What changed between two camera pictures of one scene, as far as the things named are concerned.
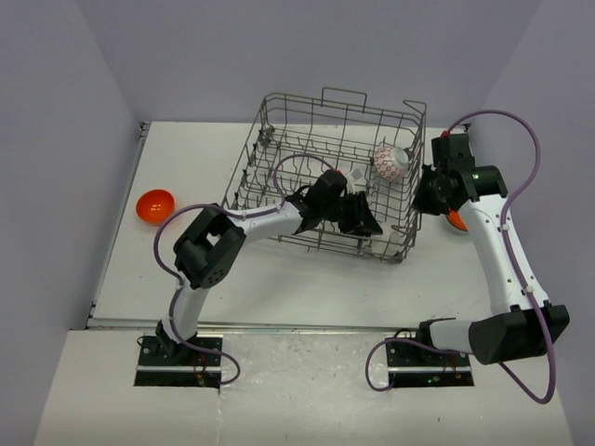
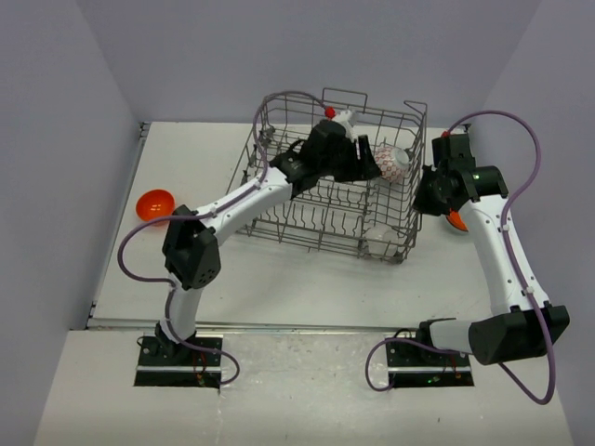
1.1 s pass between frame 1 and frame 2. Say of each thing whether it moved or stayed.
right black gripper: stayed
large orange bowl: stayed
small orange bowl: stayed
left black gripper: moved
